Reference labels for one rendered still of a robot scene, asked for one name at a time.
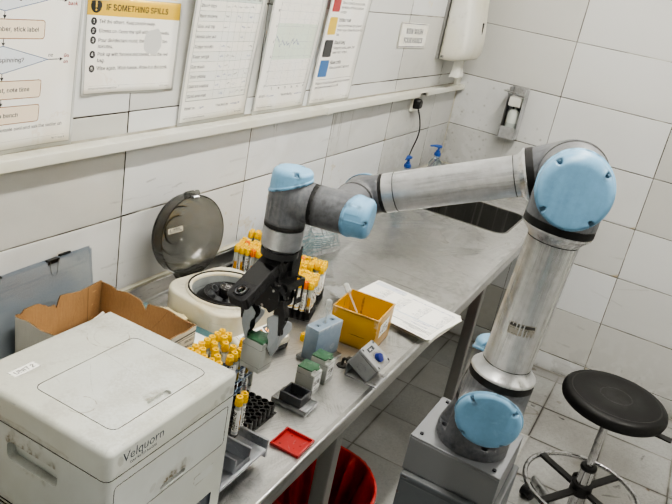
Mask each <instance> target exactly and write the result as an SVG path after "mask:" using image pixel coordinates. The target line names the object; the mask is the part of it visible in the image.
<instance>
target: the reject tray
mask: <svg viewBox="0 0 672 504"><path fill-rule="evenodd" d="M314 441H315V440H314V439H312V438H310V437H308V436H306V435H304V434H302V433H300V432H298V431H296V430H294V429H292V428H290V427H288V426H287V427H286V428H285V429H284V430H283V431H282V432H280V433H279V434H278V435H277V436H276V437H275V438H273V439H272V440H271V441H270V444H269V445H271V446H273V447H275V448H277V449H279V450H281V451H283V452H284V453H286V454H288V455H290V456H292V457H294V458H296V459H298V458H299V457H300V456H301V455H302V454H303V453H304V452H305V451H306V450H307V449H308V448H310V447H311V446H312V445H313V444H314Z"/></svg>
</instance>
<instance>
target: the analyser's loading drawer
mask: <svg viewBox="0 0 672 504"><path fill-rule="evenodd" d="M268 444H269V439H267V438H266V437H264V436H262V435H260V434H258V433H256V432H254V431H252V430H250V429H248V428H246V427H244V426H242V425H241V426H240V428H239V434H238V436H236V437H235V438H233V437H231V436H229V435H227V442H226V449H225V455H224V466H223V472H222V479H221V486H220V492H221V491H222V490H223V489H224V488H225V487H226V486H228V485H229V484H230V483H231V482H232V481H233V480H234V479H235V478H237V477H238V476H239V475H240V474H241V473H242V472H243V471H245V470H246V469H247V468H248V467H249V466H250V465H251V464H252V463H254V462H255V461H256V460H257V459H258V458H259V457H260V456H263V457H264V458H265V457H266V455H267V450H268ZM220 492H219V493H220Z"/></svg>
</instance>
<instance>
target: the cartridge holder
mask: <svg viewBox="0 0 672 504"><path fill-rule="evenodd" d="M311 395H312V391H311V390H309V389H307V388H304V387H302V386H300V385H298V384H296V383H294V382H290V383H289V384H288V385H287V386H284V387H282V388H281V389H280V390H279V391H277V392H276V393H275V394H274V395H272V396H271V401H272V402H274V403H276V404H279V405H281V406H283V407H285V408H287V409H289V410H291V411H293V412H295V413H297V414H299V415H301V416H303V417H306V416H307V415H308V414H309V413H310V412H311V411H312V410H313V409H315V408H316V407H317V403H318V402H317V401H315V400H312V399H311Z"/></svg>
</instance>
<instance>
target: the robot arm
mask: <svg viewBox="0 0 672 504"><path fill-rule="evenodd" d="M514 197H523V198H525V199H526V200H528V204H527V206H526V210H525V212H524V215H523V221H524V222H525V224H526V226H527V229H528V232H527V235H526V237H525V240H524V243H523V246H522V248H521V251H520V254H519V257H518V259H517V262H516V265H515V268H514V270H513V273H512V276H511V279H510V281H509V284H508V287H507V290H506V292H505V295H504V298H503V301H502V303H501V306H500V309H499V311H498V314H497V317H496V320H495V322H494V325H493V328H492V331H491V333H484V334H481V335H479V336H478V337H477V338H476V340H475V343H474V344H473V345H472V347H473V348H472V351H471V353H470V356H469V359H468V362H467V365H466V368H465V371H464V373H463V376H462V379H461V382H460V385H459V388H458V391H457V393H456V396H455V397H454V399H453V400H452V401H451V402H450V403H449V404H448V406H447V407H446V408H445V409H444V410H443V412H442V413H441V414H440V416H439V418H438V421H437V424H436V433H437V435H438V437H439V439H440V440H441V441H442V443H443V444H444V445H445V446H446V447H448V448H449V449H450V450H452V451H453V452H455V453H456V454H458V455H460V456H462V457H464V458H467V459H469V460H473V461H476V462H482V463H494V462H498V461H500V460H502V459H503V458H504V457H505V456H506V454H507V452H508V449H509V446H510V444H511V443H512V442H513V441H515V440H516V439H517V437H518V436H519V434H520V432H521V430H522V428H523V424H524V419H523V415H524V412H525V409H526V407H527V404H528V402H529V399H530V397H531V394H532V392H533V389H534V387H535V384H536V378H535V376H534V374H533V372H532V371H531V369H532V367H533V364H534V362H535V359H536V357H537V354H538V352H539V349H540V347H541V344H542V342H543V339H544V337H545V334H546V332H547V329H548V326H549V324H550V321H551V319H552V316H553V314H554V311H555V309H556V306H557V304H558V301H559V299H560V296H561V294H562V291H563V289H564V286H565V284H566V281H567V279H568V276H569V274H570V271H571V268H572V266H573V263H574V261H575V258H576V256H577V253H578V251H579V248H581V247H582V246H585V245H587V244H590V243H592V242H593V240H594V237H595V235H596V232H597V230H598V228H599V225H600V223H601V221H602V220H603V219H604V218H605V217H606V215H607V214H608V213H609V211H610V210H611V208H612V206H613V203H614V201H615V197H616V179H615V175H614V172H613V170H612V168H611V166H610V165H609V162H608V159H607V157H606V156H605V154H604V152H603V151H602V150H601V149H600V148H599V147H597V146H596V145H594V144H593V143H591V142H588V141H586V140H580V139H568V140H563V141H558V142H554V143H549V144H544V145H539V146H533V147H526V148H523V149H522V150H521V151H520V152H519V153H518V154H517V155H511V156H504V157H497V158H490V159H482V160H475V161H468V162H461V163H454V164H447V165H440V166H432V167H425V168H418V169H411V170H404V171H397V172H390V173H383V174H375V175H372V174H369V173H361V174H357V175H354V176H352V177H351V178H349V179H348V180H347V181H346V182H345V183H344V184H343V185H342V186H340V187H339V188H338V189H335V188H331V187H327V186H323V185H319V184H317V183H314V173H313V171H312V170H311V169H309V168H306V167H305V166H302V165H298V164H291V163H284V164H279V165H277V166H276V167H274V169H273V171H272V176H271V181H270V186H269V187H268V198H267V204H266V211H265V217H264V224H263V231H262V237H261V249H260V253H261V254H262V256H261V257H260V258H259V259H258V260H257V261H256V262H255V263H254V264H253V266H252V267H251V268H250V269H249V270H248V271H247V272H246V273H245V274H244V275H243V276H242V277H241V278H240V279H239V280H238V281H237V282H236V283H235V284H234V285H233V286H232V287H231V288H230V289H229V290H228V291H227V295H228V298H229V301H230V303H231V304H233V305H235V306H238V307H240V308H241V318H242V328H243V332H244V337H245V338H247V336H248V335H250V334H248V332H249V331H251V330H253V328H254V327H255V323H257V322H258V321H259V320H260V319H261V318H262V317H263V315H264V313H265V309H267V311H268V313H270V312H272V311H274V313H273V314H274V315H272V316H270V317H268V318H267V326H268V329H269V333H268V336H267V339H268V344H267V347H266V349H267V351H268V353H269V355H270V356H272V355H273V354H274V353H275V352H276V351H277V349H278V347H279V345H280V343H281V340H282V339H283V338H284V337H285V336H286V335H287V334H288V333H289V332H290V331H291V329H292V323H291V322H290V321H288V317H289V309H288V307H287V306H288V305H290V304H291V303H292V300H293V297H294V303H293V304H294V305H295V304H297V303H299V302H301V300H302V295H303V289H304V284H305V277H303V276H301V275H299V269H300V263H301V258H302V252H303V247H304V246H302V241H303V235H304V230H305V224H307V225H310V226H313V227H316V228H320V229H324V230H327V231H331V232H334V233H338V234H341V235H343V236H345V237H353V238H357V239H365V238H366V237H368V235H369V234H370V231H371V230H372V227H373V224H374V220H375V216H376V214H381V213H390V212H398V211H406V210H414V209H423V208H431V207H439V206H448V205H456V204H464V203H472V202H481V201H489V200H497V199H506V198H514ZM297 278H300V279H298V280H297ZM299 286H302V287H301V293H300V297H297V293H298V287H299ZM295 289H296V291H294V290H295ZM261 307H263V308H265V309H261Z"/></svg>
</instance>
